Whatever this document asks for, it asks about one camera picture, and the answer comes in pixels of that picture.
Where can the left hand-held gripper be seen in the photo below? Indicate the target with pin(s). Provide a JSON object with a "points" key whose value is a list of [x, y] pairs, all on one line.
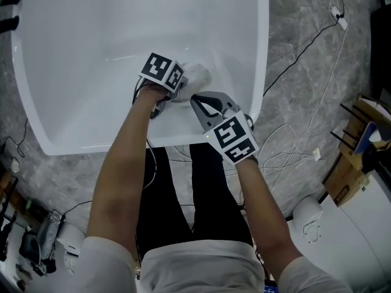
{"points": [[159, 69]]}

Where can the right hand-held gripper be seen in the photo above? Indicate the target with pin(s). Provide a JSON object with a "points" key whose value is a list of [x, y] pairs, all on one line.
{"points": [[232, 133]]}

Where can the white fluffy cleaning mitt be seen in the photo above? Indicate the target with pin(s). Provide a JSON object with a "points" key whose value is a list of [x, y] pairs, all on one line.
{"points": [[198, 75]]}

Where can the white bathtub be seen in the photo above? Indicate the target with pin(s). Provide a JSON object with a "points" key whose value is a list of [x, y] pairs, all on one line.
{"points": [[91, 56]]}

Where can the person's left forearm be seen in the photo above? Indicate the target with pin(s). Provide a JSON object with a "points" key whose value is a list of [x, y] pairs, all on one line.
{"points": [[116, 169]]}

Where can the person's right forearm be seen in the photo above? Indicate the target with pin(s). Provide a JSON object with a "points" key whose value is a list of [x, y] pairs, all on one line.
{"points": [[262, 212]]}

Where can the white plug adapter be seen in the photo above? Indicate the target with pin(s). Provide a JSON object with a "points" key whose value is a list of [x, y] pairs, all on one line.
{"points": [[316, 154]]}

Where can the person's black trousers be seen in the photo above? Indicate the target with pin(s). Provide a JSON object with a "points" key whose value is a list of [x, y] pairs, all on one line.
{"points": [[171, 212]]}

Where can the black router with antennas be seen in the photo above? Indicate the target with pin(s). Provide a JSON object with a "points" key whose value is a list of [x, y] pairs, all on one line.
{"points": [[339, 136]]}

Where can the white rounded device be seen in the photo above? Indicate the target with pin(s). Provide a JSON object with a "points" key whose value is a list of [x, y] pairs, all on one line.
{"points": [[71, 240], [307, 212]]}

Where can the printed brown cardboard box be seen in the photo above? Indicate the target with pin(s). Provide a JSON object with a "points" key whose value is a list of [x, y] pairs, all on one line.
{"points": [[345, 182]]}

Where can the blue and white flat box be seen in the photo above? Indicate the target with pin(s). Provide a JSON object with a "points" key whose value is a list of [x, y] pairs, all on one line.
{"points": [[363, 139]]}

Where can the white power strip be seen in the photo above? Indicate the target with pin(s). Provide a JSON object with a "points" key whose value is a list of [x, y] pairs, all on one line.
{"points": [[339, 17]]}

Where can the person's white shirt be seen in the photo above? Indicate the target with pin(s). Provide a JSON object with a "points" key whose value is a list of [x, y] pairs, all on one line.
{"points": [[198, 270]]}

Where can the open cardboard box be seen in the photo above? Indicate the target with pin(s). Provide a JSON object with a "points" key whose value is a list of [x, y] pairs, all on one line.
{"points": [[378, 111]]}

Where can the black round device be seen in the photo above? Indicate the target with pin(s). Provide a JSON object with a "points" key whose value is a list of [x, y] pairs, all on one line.
{"points": [[371, 160]]}

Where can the black furniture piece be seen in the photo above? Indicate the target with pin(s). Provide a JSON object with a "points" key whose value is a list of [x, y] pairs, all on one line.
{"points": [[382, 47]]}

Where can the blue screen device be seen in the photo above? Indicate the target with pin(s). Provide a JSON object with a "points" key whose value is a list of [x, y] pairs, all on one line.
{"points": [[269, 287]]}

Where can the white cabinet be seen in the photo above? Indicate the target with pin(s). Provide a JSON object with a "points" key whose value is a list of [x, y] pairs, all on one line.
{"points": [[357, 240]]}

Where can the grey fabric bag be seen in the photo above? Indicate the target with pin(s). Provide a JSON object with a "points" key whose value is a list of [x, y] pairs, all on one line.
{"points": [[49, 233]]}

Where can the white side table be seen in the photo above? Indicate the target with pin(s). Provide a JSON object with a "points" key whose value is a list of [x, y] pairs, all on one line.
{"points": [[12, 255]]}

